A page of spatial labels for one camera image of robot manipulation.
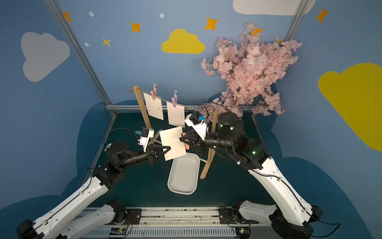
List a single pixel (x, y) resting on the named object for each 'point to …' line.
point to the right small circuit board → (242, 232)
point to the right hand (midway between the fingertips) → (186, 133)
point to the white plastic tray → (183, 174)
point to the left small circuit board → (118, 231)
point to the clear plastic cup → (107, 146)
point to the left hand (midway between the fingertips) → (170, 145)
